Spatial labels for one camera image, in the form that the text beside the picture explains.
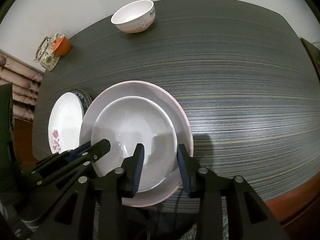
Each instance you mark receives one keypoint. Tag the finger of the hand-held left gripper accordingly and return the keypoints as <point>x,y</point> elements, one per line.
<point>77,152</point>
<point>100,148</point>

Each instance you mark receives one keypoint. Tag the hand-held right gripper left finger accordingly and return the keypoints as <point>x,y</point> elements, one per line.
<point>140,170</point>

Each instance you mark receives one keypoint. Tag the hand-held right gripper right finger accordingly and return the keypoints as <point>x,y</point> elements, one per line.
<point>182,170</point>

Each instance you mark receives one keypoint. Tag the white plate pink flowers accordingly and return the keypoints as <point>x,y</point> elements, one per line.
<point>65,120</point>

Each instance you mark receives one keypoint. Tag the white bowl blue print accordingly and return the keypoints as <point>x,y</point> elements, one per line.
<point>135,120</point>

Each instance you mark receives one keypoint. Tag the blue floral porcelain plate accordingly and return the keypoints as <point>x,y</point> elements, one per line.
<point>88,99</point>
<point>81,100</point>

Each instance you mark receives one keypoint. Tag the large pink bowl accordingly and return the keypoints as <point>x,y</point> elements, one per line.
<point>140,88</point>

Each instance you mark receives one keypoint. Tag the white bowl pink base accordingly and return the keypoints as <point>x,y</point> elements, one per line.
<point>130,12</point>

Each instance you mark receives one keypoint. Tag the pink patterned curtain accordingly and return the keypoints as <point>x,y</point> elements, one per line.
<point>20,80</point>

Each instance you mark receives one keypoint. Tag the floral ceramic teapot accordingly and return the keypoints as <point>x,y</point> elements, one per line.
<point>48,60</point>

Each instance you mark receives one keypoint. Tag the orange lidded tea cup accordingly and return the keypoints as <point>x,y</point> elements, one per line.
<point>63,46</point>

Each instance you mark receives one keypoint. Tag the brown wooden furniture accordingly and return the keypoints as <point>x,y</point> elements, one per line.
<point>311,52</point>

